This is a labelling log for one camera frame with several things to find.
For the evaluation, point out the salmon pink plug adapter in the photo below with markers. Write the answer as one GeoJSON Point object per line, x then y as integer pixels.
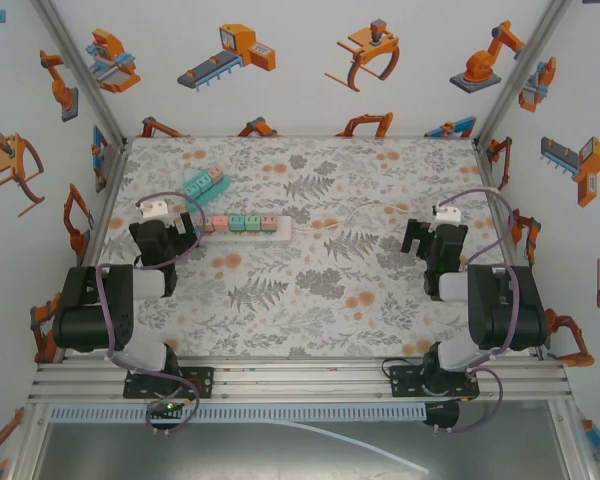
{"type": "Point", "coordinates": [221, 224]}

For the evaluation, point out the teal triangular socket base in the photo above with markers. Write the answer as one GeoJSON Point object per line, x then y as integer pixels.
{"type": "Point", "coordinates": [215, 195]}

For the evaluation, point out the white power strip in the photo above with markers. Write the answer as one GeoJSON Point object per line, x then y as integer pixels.
{"type": "Point", "coordinates": [282, 231]}

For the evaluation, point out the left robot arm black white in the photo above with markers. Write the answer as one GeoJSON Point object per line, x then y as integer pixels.
{"type": "Point", "coordinates": [80, 320]}

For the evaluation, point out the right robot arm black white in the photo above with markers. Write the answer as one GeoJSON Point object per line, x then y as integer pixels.
{"type": "Point", "coordinates": [505, 310]}

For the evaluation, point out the dusty pink plug adapter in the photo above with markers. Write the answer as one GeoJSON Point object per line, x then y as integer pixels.
{"type": "Point", "coordinates": [216, 174]}

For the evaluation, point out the floral table cloth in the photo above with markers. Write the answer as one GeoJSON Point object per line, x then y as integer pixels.
{"type": "Point", "coordinates": [330, 325]}

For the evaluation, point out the controller board with green light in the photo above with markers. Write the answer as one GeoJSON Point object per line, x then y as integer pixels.
{"type": "Point", "coordinates": [167, 407]}

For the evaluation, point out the black controller box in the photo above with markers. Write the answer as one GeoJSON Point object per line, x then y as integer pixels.
{"type": "Point", "coordinates": [442, 415]}

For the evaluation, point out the grey metal panel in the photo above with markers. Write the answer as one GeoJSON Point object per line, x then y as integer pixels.
{"type": "Point", "coordinates": [180, 455]}

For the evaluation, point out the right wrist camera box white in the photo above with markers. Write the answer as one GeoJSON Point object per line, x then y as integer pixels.
{"type": "Point", "coordinates": [447, 214]}

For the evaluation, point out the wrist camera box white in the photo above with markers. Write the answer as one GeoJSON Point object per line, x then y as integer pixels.
{"type": "Point", "coordinates": [447, 214]}
{"type": "Point", "coordinates": [155, 210]}

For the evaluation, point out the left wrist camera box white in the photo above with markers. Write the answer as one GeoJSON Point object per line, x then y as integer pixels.
{"type": "Point", "coordinates": [155, 210]}

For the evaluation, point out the aluminium side rail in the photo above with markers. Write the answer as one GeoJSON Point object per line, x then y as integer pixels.
{"type": "Point", "coordinates": [106, 215]}
{"type": "Point", "coordinates": [485, 165]}

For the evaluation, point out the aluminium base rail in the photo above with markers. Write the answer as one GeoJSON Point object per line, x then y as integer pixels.
{"type": "Point", "coordinates": [305, 380]}

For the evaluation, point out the aluminium frame post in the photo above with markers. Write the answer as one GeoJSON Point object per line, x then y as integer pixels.
{"type": "Point", "coordinates": [82, 70]}
{"type": "Point", "coordinates": [524, 70]}

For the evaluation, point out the aluminium frame leg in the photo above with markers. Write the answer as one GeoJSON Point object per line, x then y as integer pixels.
{"type": "Point", "coordinates": [32, 450]}
{"type": "Point", "coordinates": [572, 440]}

